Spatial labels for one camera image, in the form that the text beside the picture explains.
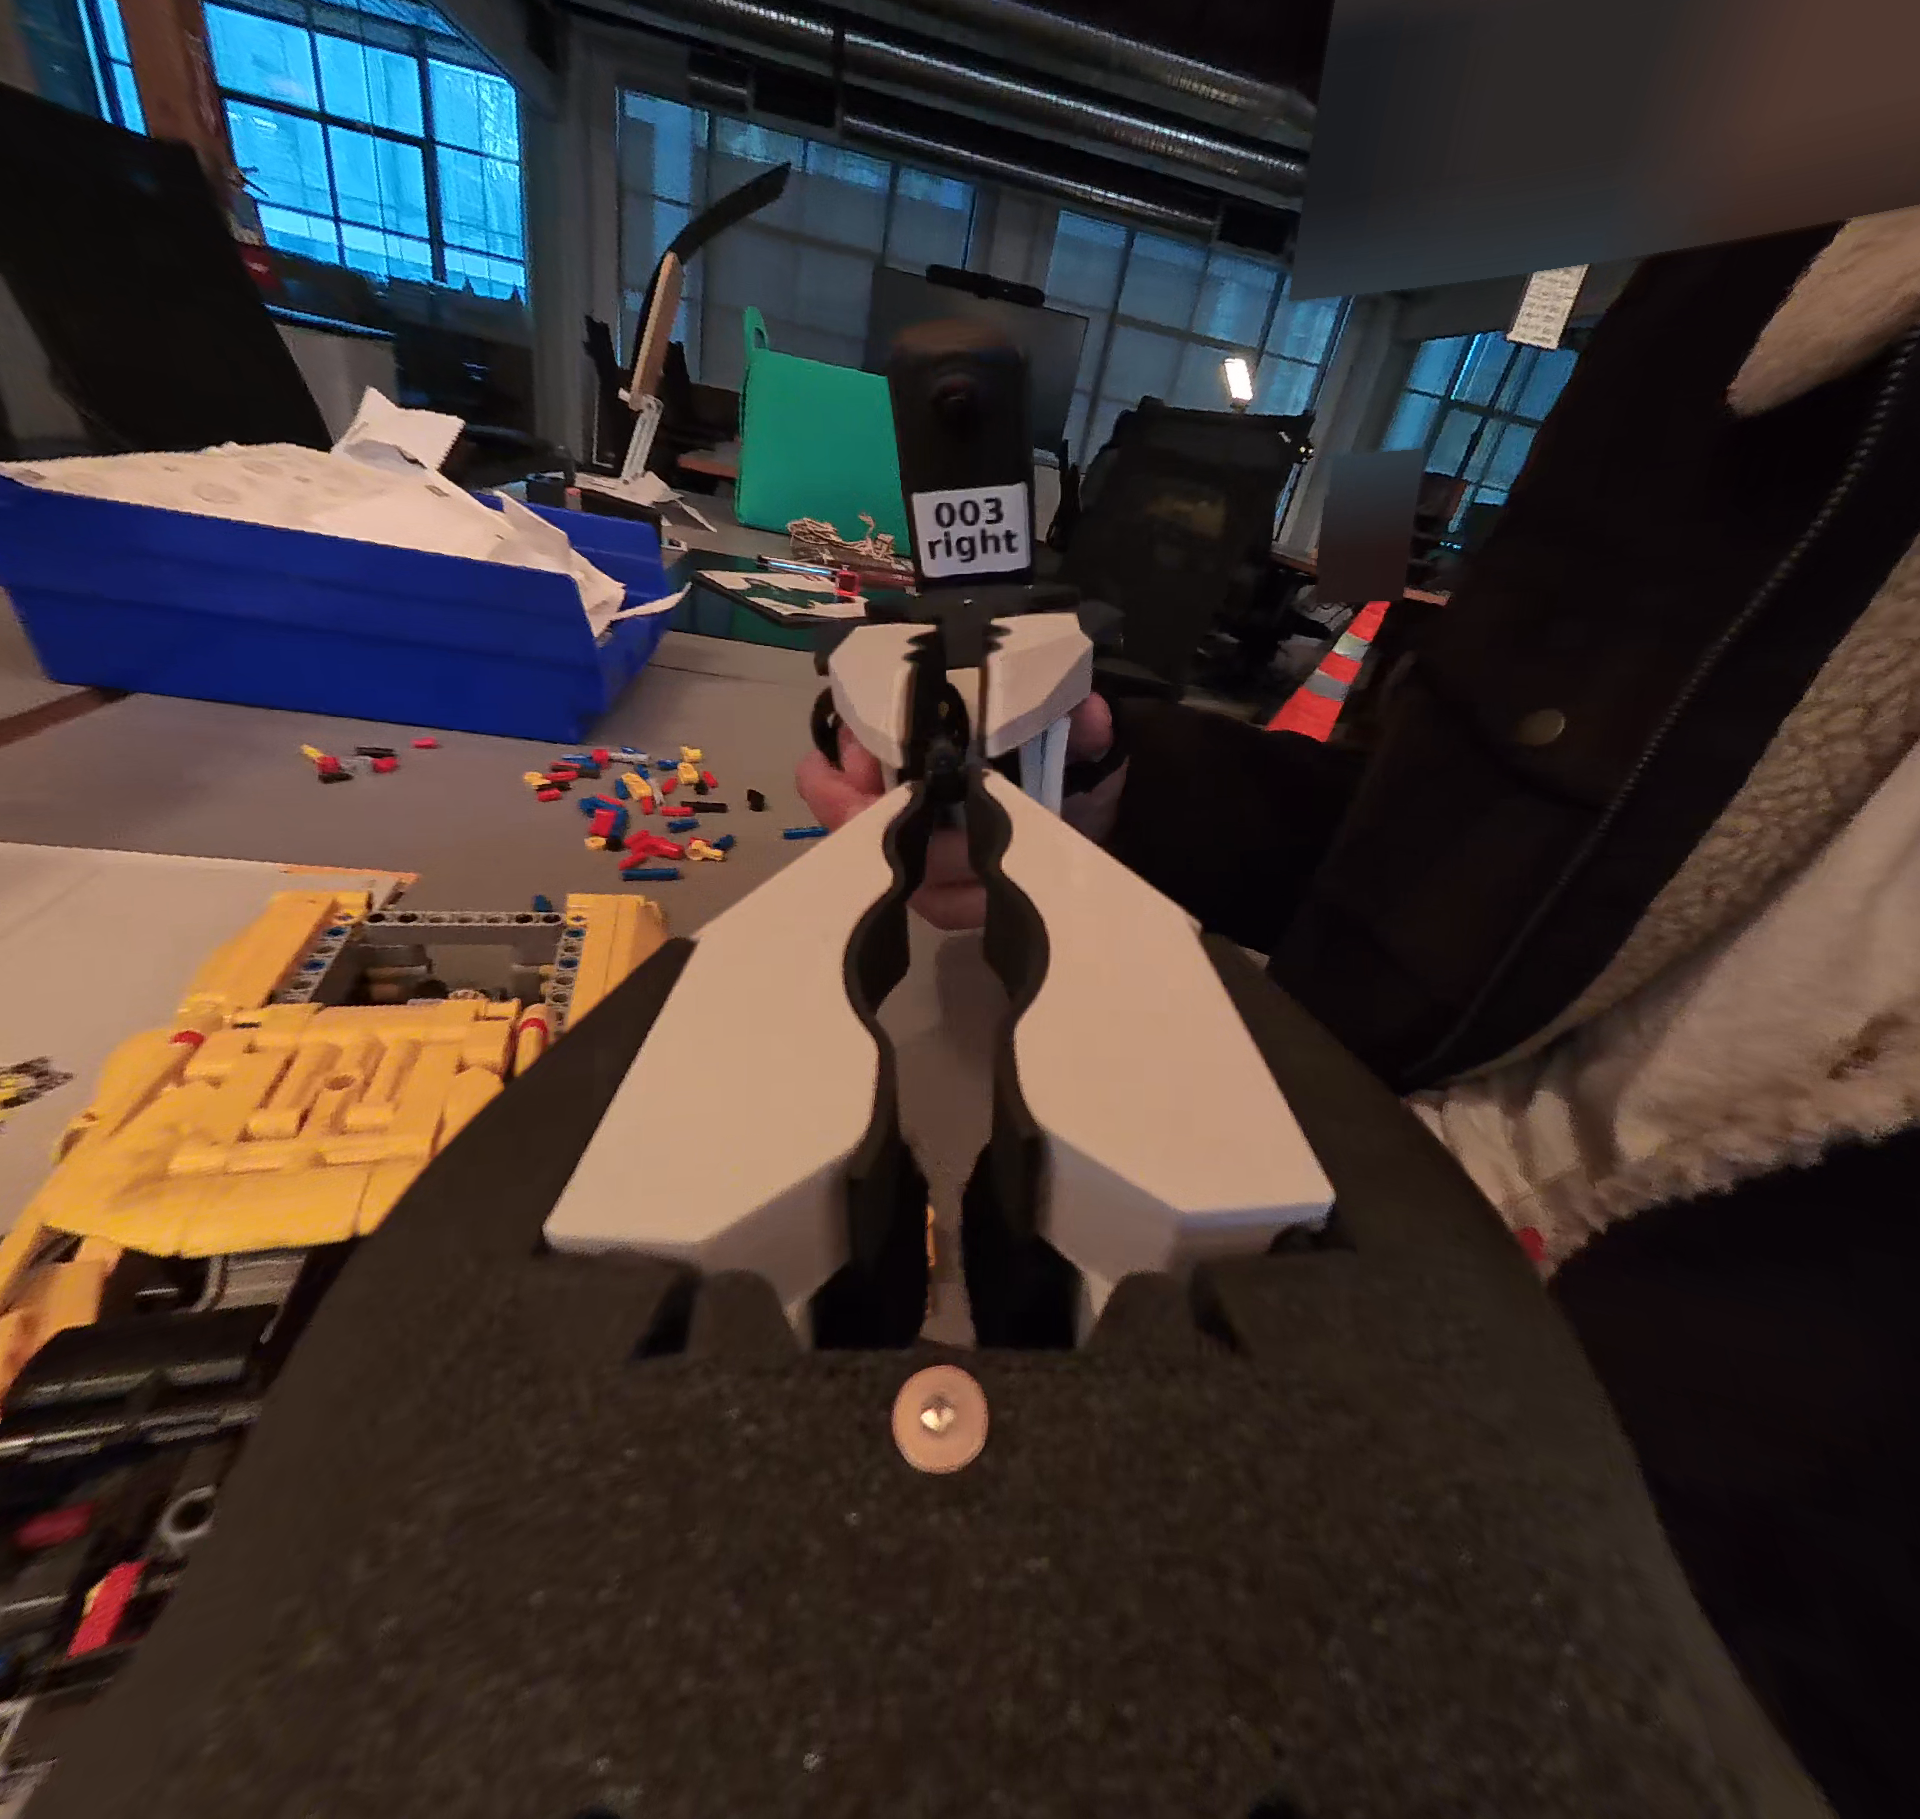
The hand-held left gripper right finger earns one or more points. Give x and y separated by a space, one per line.
1169 1096

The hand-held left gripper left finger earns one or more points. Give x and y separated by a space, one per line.
722 1096

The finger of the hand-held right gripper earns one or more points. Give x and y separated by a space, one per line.
1036 682
872 696

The pile of coloured brick pins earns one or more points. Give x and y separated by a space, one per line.
643 818

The yellow brick car model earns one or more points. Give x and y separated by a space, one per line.
296 1096

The building instruction booklet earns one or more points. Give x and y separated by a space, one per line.
122 937

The black-headed desk lamp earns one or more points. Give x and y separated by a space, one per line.
660 332

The grey desk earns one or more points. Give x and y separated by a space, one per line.
224 803

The person's right hand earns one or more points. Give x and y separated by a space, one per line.
824 793

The black monitor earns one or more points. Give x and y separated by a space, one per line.
1050 349

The green printed booklet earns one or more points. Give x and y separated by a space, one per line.
782 596

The small coloured brick model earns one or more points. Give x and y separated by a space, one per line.
856 543

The green board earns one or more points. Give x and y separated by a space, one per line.
812 440

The black mesh office chair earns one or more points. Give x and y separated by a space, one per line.
1182 531

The large glass partition window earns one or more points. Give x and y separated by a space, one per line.
1169 302

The orange traffic cone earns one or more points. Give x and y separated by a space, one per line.
1334 670

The black pipe bundle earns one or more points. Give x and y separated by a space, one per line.
976 48

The small red black brick cluster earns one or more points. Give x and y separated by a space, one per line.
346 759

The blue plastic bin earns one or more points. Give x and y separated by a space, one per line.
296 622

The white paper notice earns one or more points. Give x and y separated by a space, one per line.
1544 302

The white printed paper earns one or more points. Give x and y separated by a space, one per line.
296 488

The blue-lit paned window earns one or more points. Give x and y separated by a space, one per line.
357 138

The person's legs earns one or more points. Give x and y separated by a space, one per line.
1771 1476

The brown wooden strip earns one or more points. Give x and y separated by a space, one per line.
49 712

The black upright panel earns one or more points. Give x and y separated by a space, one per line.
131 302

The brown wooden post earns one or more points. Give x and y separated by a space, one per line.
175 48

